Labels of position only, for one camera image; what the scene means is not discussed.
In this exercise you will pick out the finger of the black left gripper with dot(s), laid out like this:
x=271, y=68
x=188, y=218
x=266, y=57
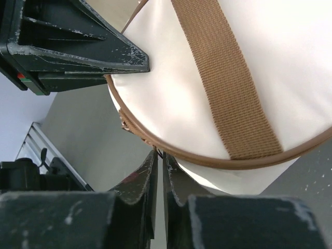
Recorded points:
x=57, y=46

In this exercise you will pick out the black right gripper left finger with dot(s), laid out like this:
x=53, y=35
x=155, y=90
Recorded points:
x=41, y=208

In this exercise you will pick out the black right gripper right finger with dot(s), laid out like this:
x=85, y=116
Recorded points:
x=196, y=218

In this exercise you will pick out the aluminium frame rail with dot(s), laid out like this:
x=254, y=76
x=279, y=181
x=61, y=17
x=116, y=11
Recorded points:
x=36, y=140

